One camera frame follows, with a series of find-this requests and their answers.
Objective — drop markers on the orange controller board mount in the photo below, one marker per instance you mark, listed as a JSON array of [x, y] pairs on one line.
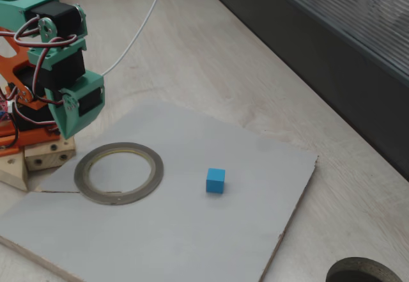
[[8, 151]]

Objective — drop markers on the wooden base plank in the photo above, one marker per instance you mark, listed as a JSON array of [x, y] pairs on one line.
[[12, 173]]

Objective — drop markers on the green gripper with servo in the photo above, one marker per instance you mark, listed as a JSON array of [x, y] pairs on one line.
[[71, 117]]

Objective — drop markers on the wooden base block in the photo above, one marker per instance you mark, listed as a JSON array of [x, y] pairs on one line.
[[46, 154]]

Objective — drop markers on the white laminated board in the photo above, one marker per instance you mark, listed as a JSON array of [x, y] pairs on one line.
[[191, 231]]

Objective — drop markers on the blue cube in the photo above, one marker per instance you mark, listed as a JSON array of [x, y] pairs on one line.
[[215, 181]]

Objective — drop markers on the ribbed glass desk partition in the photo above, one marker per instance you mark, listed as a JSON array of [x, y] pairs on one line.
[[319, 39]]

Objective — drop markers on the red controller board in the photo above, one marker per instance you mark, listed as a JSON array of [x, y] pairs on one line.
[[2, 107]]

